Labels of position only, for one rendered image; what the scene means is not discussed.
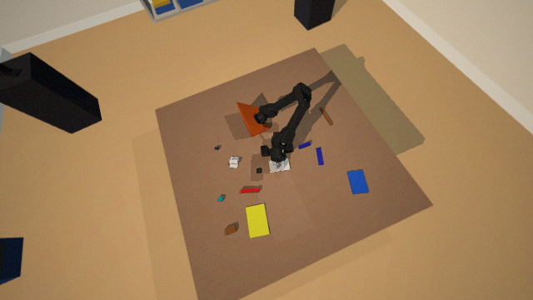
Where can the red rectangular bar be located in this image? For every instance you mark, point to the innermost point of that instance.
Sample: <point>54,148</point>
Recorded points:
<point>250,190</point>

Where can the yellow flat rectangular plate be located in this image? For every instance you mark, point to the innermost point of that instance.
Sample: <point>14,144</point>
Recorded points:
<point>257,221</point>

